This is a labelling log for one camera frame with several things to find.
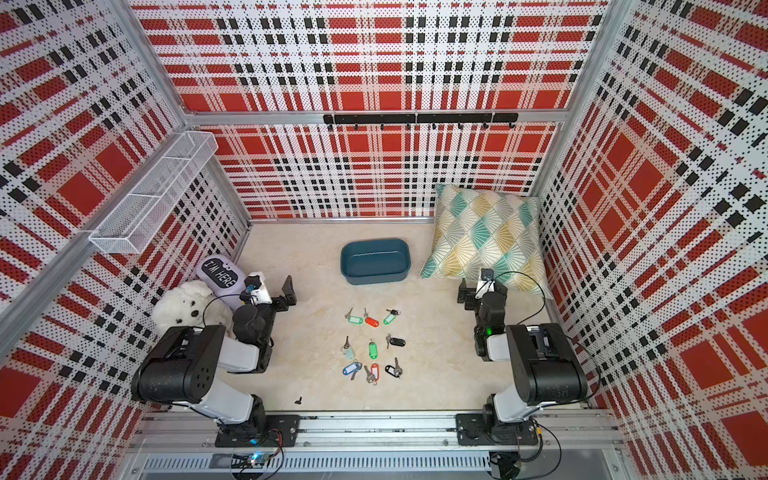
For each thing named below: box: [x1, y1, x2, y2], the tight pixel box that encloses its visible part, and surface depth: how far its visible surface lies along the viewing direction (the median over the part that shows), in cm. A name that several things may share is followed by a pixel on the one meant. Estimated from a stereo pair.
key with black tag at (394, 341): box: [385, 333, 406, 349], surface depth 90 cm
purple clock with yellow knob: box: [196, 255, 247, 310], surface depth 95 cm
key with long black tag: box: [384, 357, 403, 378], surface depth 86 cm
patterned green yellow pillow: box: [420, 184, 552, 299], surface depth 98 cm
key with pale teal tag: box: [340, 335, 355, 360], surface depth 88 cm
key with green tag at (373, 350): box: [369, 338, 379, 360], surface depth 90 cm
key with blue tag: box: [342, 359, 363, 381], surface depth 86 cm
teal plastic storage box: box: [340, 238, 411, 285], surface depth 109 cm
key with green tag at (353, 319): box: [344, 307, 363, 325], surface depth 95 cm
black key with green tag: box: [383, 309, 400, 325], surface depth 96 cm
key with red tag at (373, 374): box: [364, 363, 380, 386], surface depth 85 cm
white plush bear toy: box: [151, 280, 235, 339], surface depth 78 cm
